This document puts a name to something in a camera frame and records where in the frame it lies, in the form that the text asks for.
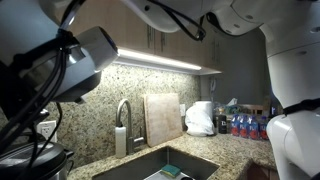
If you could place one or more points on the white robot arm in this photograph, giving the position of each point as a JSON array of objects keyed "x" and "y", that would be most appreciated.
[{"x": 43, "y": 61}]

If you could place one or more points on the pack of water bottles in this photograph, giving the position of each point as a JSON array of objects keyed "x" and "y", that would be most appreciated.
[{"x": 249, "y": 126}]

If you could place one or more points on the tissue box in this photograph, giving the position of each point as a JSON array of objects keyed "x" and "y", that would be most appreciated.
[{"x": 232, "y": 107}]

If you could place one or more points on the white soap dispenser bottle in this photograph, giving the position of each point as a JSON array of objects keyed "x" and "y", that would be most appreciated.
[{"x": 120, "y": 142}]

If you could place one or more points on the dark jar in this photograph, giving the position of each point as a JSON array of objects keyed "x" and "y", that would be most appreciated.
[{"x": 222, "y": 124}]

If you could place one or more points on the green sponge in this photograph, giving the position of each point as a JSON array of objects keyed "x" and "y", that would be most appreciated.
[{"x": 171, "y": 170}]

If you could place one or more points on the white plastic bag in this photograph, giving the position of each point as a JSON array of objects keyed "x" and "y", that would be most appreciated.
[{"x": 195, "y": 129}]

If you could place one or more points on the stainless steel sink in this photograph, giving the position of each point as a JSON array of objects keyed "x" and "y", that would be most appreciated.
[{"x": 149, "y": 167}]

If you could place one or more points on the under-cabinet light strip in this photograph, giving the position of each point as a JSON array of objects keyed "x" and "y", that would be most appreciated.
[{"x": 154, "y": 59}]

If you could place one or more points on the wooden upper cabinets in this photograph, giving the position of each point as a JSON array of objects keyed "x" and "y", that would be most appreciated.
[{"x": 130, "y": 32}]

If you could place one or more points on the white wall outlet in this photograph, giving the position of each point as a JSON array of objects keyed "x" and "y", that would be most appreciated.
[{"x": 46, "y": 128}]

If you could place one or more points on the curved steel faucet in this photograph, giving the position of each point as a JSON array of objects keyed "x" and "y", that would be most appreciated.
[{"x": 131, "y": 142}]

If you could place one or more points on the wooden cutting board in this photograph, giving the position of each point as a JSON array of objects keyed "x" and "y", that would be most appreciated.
[{"x": 162, "y": 118}]

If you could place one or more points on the paper towel roll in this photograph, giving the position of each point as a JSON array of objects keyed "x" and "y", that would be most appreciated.
[{"x": 206, "y": 108}]

